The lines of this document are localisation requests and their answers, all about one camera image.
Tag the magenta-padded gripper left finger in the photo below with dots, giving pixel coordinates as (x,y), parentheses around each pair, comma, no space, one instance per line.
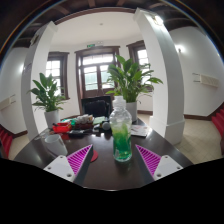
(58,165)

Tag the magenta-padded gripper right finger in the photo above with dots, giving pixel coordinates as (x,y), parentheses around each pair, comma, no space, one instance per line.
(166,165)

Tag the clear bottle with green drink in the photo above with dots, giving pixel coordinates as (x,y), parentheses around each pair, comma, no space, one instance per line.
(121,140)

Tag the white cup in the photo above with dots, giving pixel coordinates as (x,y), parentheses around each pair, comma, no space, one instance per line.
(56,145)

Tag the flat black device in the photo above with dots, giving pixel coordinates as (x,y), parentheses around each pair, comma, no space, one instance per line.
(76,133)

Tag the red box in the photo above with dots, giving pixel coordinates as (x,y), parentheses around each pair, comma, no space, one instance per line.
(61,127)

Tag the white printed booklet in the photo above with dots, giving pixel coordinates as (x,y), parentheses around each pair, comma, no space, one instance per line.
(139,131)

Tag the box of small jars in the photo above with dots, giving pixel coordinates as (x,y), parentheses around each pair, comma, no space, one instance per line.
(84,122)

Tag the grey ball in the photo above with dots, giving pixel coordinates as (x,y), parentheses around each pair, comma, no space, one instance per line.
(106,125)

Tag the bushy potted plant, white pot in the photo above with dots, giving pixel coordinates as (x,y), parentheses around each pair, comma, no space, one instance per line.
(48,96)

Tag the black chair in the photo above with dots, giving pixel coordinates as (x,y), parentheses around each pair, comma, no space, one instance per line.
(96,106)

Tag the tall potted plant, white pot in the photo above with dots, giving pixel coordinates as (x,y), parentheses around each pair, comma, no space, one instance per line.
(131,80)

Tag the dark wooden glazed door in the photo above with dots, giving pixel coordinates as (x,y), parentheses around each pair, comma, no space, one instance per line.
(93,76)

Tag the dark-framed window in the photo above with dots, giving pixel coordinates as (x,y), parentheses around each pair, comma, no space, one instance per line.
(55,70)
(141,55)

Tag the green exit sign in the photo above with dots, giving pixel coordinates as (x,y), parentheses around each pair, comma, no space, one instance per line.
(90,44)

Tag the white wall radiator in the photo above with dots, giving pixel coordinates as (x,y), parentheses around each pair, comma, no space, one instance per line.
(7,102)
(208,80)

